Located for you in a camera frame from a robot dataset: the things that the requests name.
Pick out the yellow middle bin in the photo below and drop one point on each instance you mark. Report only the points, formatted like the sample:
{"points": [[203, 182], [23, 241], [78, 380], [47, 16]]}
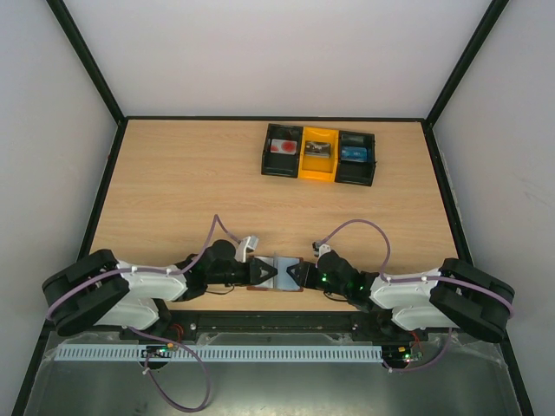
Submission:
{"points": [[315, 168]]}

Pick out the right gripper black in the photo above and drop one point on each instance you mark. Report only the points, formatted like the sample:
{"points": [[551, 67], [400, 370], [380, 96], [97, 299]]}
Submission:
{"points": [[303, 274]]}

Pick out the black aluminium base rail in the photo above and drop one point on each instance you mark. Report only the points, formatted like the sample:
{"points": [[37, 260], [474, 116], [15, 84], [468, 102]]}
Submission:
{"points": [[277, 323]]}

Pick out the left black bin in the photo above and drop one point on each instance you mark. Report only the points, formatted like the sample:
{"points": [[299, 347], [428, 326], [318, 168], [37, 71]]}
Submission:
{"points": [[280, 164]]}

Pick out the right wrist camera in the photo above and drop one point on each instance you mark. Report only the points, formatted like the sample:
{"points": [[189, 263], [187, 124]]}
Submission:
{"points": [[320, 248]]}

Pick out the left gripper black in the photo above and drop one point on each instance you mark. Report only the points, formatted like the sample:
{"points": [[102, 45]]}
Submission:
{"points": [[253, 271]]}

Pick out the controller board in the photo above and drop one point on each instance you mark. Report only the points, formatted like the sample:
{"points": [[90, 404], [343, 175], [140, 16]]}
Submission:
{"points": [[401, 355], [164, 351]]}

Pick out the black bin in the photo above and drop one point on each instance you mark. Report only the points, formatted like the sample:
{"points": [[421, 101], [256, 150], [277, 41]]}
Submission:
{"points": [[356, 173], [280, 164]]}

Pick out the left controller board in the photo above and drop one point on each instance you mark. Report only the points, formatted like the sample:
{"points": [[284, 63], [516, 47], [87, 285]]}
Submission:
{"points": [[164, 351]]}

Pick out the red white card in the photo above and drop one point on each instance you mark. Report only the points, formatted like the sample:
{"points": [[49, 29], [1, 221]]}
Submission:
{"points": [[287, 147]]}

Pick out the dark black card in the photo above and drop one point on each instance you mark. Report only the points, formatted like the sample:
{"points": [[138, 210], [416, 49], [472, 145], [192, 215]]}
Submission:
{"points": [[318, 149]]}

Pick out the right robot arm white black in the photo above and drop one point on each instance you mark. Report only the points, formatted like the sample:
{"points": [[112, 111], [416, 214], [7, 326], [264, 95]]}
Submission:
{"points": [[454, 295]]}

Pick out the light blue slotted cable duct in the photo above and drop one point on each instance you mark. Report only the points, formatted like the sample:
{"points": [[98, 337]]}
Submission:
{"points": [[210, 353]]}

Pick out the black cage frame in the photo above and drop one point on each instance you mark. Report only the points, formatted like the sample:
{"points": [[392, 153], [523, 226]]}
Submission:
{"points": [[99, 86]]}

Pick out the right black bin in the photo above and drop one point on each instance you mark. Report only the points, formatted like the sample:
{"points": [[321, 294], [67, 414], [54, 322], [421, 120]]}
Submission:
{"points": [[356, 173]]}

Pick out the right controller board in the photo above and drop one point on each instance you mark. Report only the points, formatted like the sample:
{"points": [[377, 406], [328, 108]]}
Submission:
{"points": [[401, 355]]}

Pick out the blue card in bin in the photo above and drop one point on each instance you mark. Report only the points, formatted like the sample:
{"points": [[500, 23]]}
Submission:
{"points": [[354, 154]]}

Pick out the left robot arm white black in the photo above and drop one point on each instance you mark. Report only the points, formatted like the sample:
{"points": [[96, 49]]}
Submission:
{"points": [[100, 290]]}

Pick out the brown leather card holder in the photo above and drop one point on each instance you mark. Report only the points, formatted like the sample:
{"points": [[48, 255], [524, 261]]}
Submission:
{"points": [[282, 281]]}

